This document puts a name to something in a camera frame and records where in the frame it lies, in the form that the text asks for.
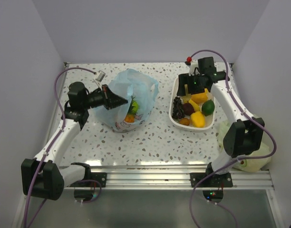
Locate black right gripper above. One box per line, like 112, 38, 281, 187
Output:
178, 72, 206, 96

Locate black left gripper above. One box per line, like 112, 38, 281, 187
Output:
82, 84, 127, 110

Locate bright green fake apple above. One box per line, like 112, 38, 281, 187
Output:
130, 101, 139, 114

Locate orange fake pineapple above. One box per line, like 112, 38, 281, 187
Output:
124, 96, 136, 123

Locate light blue plastic bag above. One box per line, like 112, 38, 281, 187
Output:
94, 69, 159, 133

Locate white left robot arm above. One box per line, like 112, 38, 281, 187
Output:
21, 82, 128, 200

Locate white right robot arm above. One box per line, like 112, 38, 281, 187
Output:
177, 57, 264, 187

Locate yellow fake banana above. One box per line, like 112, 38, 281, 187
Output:
188, 89, 209, 112

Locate dark brown fake mangosteen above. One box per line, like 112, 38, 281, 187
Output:
183, 103, 195, 116

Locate dark purple fake grapes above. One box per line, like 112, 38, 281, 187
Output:
172, 97, 185, 120

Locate dark green fake lime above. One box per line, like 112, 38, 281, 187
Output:
201, 100, 215, 116

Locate brown fake kiwi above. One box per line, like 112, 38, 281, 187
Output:
179, 118, 190, 126

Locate pale green plastic bag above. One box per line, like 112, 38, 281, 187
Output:
213, 117, 265, 171

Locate white perforated plastic basket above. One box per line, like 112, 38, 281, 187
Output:
169, 78, 215, 132

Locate left round controller board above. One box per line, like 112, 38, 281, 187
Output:
74, 190, 98, 204

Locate round controller board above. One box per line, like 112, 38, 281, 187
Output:
74, 190, 98, 204
203, 190, 224, 203

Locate right round controller board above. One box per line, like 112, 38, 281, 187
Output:
203, 190, 224, 203

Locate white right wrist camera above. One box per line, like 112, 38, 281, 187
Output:
185, 57, 199, 76

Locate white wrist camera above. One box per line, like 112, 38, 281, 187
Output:
94, 70, 106, 87
185, 57, 199, 76

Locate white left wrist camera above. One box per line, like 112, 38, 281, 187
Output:
94, 70, 106, 87

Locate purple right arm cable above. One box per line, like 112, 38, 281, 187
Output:
189, 49, 277, 228

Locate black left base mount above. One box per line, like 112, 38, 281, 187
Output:
71, 162, 107, 188

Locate aluminium front rail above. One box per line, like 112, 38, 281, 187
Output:
91, 165, 274, 190

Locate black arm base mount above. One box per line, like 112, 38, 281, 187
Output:
190, 162, 233, 188

